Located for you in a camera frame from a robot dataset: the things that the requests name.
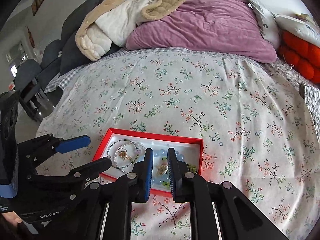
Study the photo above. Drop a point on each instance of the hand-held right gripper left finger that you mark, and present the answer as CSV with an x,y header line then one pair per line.
x,y
149,172

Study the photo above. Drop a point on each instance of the dark grey cushion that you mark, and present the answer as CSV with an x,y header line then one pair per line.
x,y
85,15

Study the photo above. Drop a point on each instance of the purple pillow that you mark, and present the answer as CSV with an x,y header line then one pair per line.
x,y
200,25

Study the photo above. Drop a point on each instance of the brown wall hanging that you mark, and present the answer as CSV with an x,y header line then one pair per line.
x,y
38,2

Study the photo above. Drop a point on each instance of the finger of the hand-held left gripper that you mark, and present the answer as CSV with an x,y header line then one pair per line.
x,y
100,165
72,141

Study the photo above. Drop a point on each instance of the floral bedsheet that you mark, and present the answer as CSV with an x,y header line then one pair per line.
x,y
200,92

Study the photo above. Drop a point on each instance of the person's left hand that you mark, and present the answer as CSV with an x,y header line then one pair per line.
x,y
11,218

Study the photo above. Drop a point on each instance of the narrow wall hanging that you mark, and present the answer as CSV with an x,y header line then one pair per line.
x,y
30,36

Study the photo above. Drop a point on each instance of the red cardboard box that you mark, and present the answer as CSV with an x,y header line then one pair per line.
x,y
175,143

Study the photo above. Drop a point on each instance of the navy pillow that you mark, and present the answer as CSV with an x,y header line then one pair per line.
x,y
72,55

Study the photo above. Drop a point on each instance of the silver pillow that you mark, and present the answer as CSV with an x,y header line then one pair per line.
x,y
265,20

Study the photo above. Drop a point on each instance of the beige quilted blanket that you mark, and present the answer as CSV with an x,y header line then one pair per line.
x,y
112,22

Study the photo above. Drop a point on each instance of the white quilted pillow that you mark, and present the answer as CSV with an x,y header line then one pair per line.
x,y
297,27

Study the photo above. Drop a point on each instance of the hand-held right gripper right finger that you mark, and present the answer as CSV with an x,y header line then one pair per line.
x,y
172,172

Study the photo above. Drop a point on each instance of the grey quilted cloth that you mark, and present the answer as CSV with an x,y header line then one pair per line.
x,y
311,100

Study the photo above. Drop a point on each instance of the grey chair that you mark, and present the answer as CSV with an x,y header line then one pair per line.
x,y
51,52
27,72

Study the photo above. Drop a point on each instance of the gold pearl earring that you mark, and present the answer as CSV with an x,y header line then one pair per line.
x,y
160,167

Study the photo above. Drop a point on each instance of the orange tufted cushion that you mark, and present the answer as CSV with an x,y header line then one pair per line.
x,y
302,55

